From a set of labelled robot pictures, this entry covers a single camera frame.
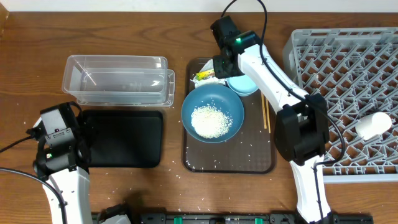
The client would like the light blue small bowl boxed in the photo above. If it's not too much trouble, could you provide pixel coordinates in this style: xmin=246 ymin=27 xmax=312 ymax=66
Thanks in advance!
xmin=226 ymin=75 xmax=259 ymax=96

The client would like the white cup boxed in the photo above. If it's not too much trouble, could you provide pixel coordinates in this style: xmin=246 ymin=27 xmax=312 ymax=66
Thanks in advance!
xmin=355 ymin=112 xmax=392 ymax=140

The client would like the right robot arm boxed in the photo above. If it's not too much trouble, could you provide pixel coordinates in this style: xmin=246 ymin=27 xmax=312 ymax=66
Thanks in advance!
xmin=210 ymin=16 xmax=331 ymax=223

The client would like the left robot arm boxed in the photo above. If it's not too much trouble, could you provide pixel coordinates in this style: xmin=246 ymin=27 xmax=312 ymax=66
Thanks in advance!
xmin=26 ymin=101 xmax=91 ymax=223

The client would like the grey dishwasher rack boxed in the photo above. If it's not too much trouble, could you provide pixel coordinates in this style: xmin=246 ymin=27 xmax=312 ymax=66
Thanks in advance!
xmin=283 ymin=27 xmax=397 ymax=184

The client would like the crumpled white tissue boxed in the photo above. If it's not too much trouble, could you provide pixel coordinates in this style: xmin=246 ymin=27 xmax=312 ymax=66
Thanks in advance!
xmin=190 ymin=59 xmax=226 ymax=88

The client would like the yellow green snack wrapper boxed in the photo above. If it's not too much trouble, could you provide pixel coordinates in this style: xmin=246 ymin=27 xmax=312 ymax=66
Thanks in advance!
xmin=196 ymin=69 xmax=215 ymax=81

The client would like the dark blue bowl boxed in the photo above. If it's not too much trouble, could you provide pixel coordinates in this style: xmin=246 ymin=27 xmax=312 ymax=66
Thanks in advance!
xmin=181 ymin=84 xmax=244 ymax=143

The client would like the left wooden chopstick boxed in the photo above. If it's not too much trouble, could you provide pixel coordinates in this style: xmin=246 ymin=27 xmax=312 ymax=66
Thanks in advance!
xmin=261 ymin=93 xmax=267 ymax=129

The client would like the wooden chopstick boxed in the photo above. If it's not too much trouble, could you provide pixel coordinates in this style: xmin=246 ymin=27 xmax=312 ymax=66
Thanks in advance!
xmin=261 ymin=93 xmax=267 ymax=129
xmin=266 ymin=98 xmax=271 ymax=134

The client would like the white rice pile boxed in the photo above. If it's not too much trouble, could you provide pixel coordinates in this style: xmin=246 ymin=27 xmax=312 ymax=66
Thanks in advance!
xmin=191 ymin=105 xmax=233 ymax=139

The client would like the right wooden chopstick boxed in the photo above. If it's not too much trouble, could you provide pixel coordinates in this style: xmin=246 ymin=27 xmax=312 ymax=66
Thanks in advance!
xmin=266 ymin=98 xmax=271 ymax=134

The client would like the clear plastic bin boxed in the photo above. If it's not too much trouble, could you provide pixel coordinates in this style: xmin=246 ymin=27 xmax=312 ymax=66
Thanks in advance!
xmin=62 ymin=55 xmax=175 ymax=107

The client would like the black tray bin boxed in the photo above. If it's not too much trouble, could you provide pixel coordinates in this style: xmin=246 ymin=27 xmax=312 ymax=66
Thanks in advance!
xmin=83 ymin=110 xmax=163 ymax=168

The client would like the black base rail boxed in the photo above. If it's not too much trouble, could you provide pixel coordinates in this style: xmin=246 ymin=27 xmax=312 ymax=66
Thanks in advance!
xmin=91 ymin=203 xmax=374 ymax=224

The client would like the black left cable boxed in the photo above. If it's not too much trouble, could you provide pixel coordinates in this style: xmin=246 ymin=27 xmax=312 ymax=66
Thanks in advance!
xmin=0 ymin=135 xmax=68 ymax=224

